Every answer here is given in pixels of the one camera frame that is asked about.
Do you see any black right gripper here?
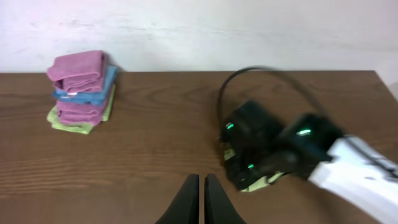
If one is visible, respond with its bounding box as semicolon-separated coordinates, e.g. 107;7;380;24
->
220;100;284;190

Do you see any top purple folded cloth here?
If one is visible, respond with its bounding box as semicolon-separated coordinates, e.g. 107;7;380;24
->
47;50;107;93

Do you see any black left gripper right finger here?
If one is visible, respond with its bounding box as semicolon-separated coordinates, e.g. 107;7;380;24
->
204;174;246;224

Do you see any blue folded cloth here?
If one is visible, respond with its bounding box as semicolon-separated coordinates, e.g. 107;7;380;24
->
52;65;118;105

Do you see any purple folded cloth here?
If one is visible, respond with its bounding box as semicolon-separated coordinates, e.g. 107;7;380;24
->
56;94;113;126
47;50;107;93

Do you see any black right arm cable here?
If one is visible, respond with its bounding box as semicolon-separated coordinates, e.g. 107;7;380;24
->
216;65;398;175

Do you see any lower purple folded cloth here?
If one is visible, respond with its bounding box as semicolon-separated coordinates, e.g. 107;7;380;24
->
56;94;113;126

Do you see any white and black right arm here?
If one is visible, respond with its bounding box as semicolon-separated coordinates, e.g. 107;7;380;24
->
220;101;397;223

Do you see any light green microfiber cloth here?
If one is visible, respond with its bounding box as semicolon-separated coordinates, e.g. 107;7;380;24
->
224;148;286;192

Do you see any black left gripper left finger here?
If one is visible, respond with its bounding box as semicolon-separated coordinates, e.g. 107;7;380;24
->
156;174;200;224

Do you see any bottom green folded cloth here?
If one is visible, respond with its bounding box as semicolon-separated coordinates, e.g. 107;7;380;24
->
47;85;116;134

